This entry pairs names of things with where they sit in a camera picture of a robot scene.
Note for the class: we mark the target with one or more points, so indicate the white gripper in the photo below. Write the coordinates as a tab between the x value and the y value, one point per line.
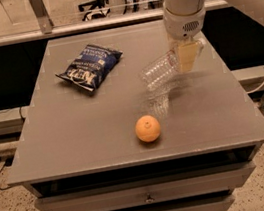
181	26

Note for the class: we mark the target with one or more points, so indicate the clear plastic water bottle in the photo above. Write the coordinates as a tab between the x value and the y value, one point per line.
165	68

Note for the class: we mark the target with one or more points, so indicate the orange fruit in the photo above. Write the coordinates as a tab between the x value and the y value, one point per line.
147	128

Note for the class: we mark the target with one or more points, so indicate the blue chip bag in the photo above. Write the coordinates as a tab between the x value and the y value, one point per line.
91	67

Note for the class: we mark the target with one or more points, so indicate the grey drawer cabinet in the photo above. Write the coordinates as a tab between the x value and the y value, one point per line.
74	140

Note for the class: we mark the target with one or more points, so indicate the top drawer metal knob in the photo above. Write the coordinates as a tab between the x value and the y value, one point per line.
149	199

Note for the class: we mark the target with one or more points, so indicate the top grey drawer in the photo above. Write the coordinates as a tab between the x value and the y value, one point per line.
171	188

